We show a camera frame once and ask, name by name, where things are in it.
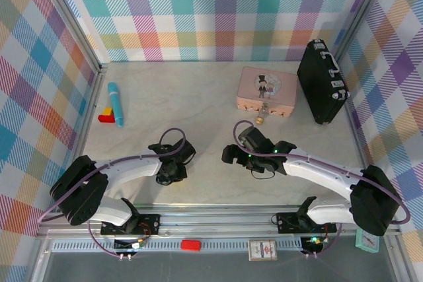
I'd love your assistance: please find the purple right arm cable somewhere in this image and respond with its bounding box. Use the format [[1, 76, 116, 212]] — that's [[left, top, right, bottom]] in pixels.
[[233, 120, 412, 260]]

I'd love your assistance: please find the turquoise marker pen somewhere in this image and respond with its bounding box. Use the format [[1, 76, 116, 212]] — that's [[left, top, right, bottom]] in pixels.
[[107, 81, 126, 129]]

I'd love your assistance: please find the red plastic block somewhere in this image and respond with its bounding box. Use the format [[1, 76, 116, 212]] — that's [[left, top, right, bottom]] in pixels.
[[180, 238, 202, 252]]

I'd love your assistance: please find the black controller board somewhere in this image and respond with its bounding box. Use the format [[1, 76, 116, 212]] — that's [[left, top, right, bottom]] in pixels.
[[114, 238, 146, 252], [300, 236, 331, 252]]

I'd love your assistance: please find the pink tin box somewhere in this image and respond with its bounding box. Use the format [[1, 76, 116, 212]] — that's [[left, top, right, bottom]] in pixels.
[[236, 66, 298, 118]]

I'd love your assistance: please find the aluminium frame side rail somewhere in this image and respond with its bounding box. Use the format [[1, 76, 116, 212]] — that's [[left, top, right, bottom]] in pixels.
[[67, 67, 106, 167], [342, 102, 369, 172]]

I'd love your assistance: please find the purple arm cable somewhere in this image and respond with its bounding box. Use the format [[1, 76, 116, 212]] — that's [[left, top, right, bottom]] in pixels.
[[233, 120, 412, 260], [36, 127, 188, 260]]

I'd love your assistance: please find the mint green alarm clock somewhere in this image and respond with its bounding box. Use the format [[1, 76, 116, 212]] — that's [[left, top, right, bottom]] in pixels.
[[355, 229, 379, 254]]

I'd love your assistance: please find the red yellow toy block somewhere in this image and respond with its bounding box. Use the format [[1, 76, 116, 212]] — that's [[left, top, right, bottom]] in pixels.
[[98, 106, 116, 123]]

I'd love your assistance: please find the slotted grey cable duct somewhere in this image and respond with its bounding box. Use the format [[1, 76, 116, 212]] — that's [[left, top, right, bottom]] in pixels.
[[51, 240, 307, 254]]

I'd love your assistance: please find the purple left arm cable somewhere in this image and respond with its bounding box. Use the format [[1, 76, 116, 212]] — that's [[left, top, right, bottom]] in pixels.
[[36, 127, 188, 260]]

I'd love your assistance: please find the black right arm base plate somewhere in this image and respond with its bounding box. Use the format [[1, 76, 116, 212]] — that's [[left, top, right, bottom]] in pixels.
[[276, 211, 343, 234]]

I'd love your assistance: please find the small framed picture card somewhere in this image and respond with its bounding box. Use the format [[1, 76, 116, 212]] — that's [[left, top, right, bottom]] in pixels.
[[248, 240, 278, 262]]

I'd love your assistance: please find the black briefcase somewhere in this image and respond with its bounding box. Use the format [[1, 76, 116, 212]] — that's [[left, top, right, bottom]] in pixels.
[[296, 39, 351, 126]]

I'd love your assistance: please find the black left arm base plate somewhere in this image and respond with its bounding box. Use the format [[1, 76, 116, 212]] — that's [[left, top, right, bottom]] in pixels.
[[100, 214, 161, 236]]

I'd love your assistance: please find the aluminium frame upright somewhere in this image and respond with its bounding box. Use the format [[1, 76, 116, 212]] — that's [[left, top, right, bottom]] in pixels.
[[31, 0, 108, 75], [332, 0, 397, 61]]

